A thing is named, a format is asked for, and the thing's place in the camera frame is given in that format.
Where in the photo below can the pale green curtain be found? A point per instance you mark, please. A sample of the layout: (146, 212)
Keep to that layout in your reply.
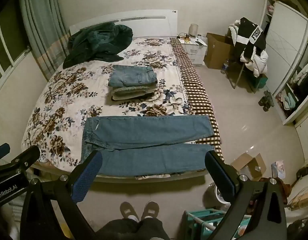
(41, 25)

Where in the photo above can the window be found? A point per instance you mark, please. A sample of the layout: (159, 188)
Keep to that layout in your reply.
(6, 50)

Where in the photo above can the plastic water bottle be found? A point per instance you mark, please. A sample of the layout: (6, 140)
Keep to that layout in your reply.
(225, 67)

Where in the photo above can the brown checkered bedsheet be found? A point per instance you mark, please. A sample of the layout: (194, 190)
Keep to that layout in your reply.
(196, 95)

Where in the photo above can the white cylinder lamp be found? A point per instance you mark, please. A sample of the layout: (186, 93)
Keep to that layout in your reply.
(194, 30)

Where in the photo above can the white padded jacket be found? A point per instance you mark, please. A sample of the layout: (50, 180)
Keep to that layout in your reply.
(257, 65)

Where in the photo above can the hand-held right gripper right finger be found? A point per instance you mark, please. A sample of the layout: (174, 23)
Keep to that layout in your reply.
(219, 177)

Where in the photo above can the blue jeans pants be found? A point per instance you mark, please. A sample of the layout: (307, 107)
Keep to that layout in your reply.
(144, 135)

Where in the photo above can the brown cloth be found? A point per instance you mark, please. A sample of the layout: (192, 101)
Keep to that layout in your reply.
(284, 190)

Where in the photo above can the teal storage box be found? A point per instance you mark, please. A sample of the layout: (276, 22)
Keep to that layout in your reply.
(262, 81)

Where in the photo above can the white fuzzy garment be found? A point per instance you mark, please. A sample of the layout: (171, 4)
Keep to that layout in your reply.
(233, 31)

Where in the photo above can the floral blanket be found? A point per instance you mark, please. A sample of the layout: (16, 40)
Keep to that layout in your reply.
(69, 100)

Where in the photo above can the white floor fan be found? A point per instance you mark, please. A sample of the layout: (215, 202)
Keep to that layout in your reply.
(216, 192)

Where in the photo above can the folded fuzzy olive pants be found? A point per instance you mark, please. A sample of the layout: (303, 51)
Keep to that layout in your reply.
(130, 89)

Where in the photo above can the person's slipper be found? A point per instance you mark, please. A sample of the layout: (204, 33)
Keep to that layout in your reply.
(150, 210)
(129, 211)

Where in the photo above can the teal folded clothes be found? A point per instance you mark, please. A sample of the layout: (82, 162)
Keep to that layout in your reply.
(290, 100)

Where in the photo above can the large cardboard box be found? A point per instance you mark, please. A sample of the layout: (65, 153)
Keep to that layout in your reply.
(217, 52)

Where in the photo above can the small open cardboard box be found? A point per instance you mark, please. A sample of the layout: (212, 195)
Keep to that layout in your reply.
(246, 166)

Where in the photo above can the dark bag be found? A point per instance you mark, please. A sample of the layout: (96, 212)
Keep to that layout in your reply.
(303, 173)

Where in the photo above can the dark green slipper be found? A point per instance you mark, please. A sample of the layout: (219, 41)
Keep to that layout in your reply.
(263, 101)
(270, 102)

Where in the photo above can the chair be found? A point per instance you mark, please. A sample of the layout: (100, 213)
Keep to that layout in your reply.
(237, 72)

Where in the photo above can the person's right slipper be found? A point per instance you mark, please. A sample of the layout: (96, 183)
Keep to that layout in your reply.
(150, 210)

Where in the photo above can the person's legs in black trousers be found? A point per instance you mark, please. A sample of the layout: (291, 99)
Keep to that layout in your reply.
(131, 230)

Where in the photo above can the white bed headboard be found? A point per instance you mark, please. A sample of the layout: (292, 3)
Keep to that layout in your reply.
(134, 22)

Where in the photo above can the printed packet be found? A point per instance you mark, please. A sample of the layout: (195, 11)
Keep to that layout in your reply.
(278, 169)

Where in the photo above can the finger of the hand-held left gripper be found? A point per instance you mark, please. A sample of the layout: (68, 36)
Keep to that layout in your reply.
(1, 150)
(25, 158)

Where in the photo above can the white wardrobe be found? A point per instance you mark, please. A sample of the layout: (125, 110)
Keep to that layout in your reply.
(286, 42)

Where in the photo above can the black and white jacket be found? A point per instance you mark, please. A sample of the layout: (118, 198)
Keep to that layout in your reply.
(249, 33)

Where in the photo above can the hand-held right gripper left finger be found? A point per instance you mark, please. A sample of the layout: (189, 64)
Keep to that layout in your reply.
(87, 177)

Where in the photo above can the teal rack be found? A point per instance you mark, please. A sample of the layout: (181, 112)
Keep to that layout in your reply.
(201, 223)

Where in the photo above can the white nightstand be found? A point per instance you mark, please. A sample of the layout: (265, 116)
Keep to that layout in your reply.
(195, 51)

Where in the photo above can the dark green jacket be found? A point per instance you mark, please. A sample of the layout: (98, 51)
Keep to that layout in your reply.
(99, 42)

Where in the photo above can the folded blue jeans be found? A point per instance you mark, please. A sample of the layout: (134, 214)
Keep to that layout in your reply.
(131, 76)

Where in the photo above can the person's left slipper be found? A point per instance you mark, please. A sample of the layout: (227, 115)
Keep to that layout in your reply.
(129, 211)

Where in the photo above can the white hanging clothes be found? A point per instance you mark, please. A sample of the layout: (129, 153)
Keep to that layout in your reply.
(304, 72)

